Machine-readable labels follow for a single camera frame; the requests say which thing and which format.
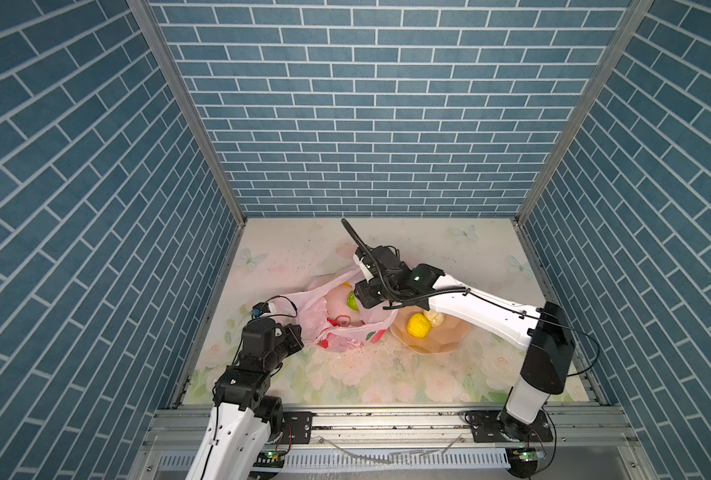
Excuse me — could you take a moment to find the green fake fruit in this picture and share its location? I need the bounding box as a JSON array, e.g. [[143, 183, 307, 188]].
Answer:
[[347, 292, 359, 311]]

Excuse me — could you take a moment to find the cream fake garlic bulb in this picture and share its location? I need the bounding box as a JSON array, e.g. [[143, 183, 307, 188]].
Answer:
[[423, 310, 445, 328]]

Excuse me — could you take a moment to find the black mounting plate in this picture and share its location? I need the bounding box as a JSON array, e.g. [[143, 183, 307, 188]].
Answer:
[[461, 410, 555, 443], [269, 411, 314, 445]]

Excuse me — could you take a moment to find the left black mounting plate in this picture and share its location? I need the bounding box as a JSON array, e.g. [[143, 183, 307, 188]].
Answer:
[[269, 411, 314, 445]]

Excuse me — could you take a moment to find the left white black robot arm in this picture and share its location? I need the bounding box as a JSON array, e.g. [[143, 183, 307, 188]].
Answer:
[[187, 315, 304, 479]]

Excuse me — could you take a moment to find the pink plastic bag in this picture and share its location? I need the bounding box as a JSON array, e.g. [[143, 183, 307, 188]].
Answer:
[[269, 267, 397, 352]]

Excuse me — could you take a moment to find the yellow fake lemon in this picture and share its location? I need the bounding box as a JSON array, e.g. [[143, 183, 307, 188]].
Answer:
[[405, 313, 433, 339]]

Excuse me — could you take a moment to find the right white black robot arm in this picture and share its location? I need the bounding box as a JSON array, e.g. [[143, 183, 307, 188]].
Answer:
[[354, 245, 577, 441]]

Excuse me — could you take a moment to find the white ventilation grille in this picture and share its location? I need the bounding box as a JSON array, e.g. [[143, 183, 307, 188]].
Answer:
[[158, 449, 511, 473]]

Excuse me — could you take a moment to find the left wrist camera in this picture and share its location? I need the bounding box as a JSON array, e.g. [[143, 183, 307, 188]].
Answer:
[[251, 302, 272, 319]]

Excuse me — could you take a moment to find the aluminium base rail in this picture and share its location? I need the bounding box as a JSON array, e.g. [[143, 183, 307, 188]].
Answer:
[[130, 402, 655, 479]]

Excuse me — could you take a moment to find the peach lotus shaped bowl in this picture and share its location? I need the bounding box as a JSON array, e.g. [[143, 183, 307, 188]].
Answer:
[[389, 306, 473, 355]]

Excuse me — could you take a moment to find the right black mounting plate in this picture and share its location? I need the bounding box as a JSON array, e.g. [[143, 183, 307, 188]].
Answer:
[[461, 410, 555, 443]]

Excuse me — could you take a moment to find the peach fake fruit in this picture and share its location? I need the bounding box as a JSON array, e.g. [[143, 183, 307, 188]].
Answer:
[[325, 283, 356, 321]]

